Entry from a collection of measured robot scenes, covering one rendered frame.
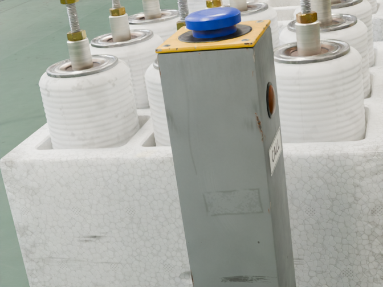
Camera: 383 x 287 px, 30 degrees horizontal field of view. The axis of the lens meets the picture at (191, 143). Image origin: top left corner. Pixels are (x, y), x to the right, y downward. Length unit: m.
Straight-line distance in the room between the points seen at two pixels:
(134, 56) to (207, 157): 0.33
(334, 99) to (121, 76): 0.22
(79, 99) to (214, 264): 0.25
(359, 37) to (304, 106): 0.15
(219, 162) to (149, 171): 0.18
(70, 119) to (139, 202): 0.11
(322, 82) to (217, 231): 0.19
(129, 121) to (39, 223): 0.14
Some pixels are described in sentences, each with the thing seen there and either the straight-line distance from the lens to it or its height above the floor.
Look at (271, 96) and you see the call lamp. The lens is 0.52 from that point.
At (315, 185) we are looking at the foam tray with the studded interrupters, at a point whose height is 0.15.
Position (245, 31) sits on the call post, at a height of 0.31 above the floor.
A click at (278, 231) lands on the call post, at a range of 0.55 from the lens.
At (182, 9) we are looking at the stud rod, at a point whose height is 0.30.
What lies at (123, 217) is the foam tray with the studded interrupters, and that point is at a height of 0.12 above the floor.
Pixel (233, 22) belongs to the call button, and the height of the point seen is 0.32.
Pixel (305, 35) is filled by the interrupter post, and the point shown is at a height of 0.27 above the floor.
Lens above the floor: 0.42
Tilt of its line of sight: 21 degrees down
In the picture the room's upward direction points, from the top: 8 degrees counter-clockwise
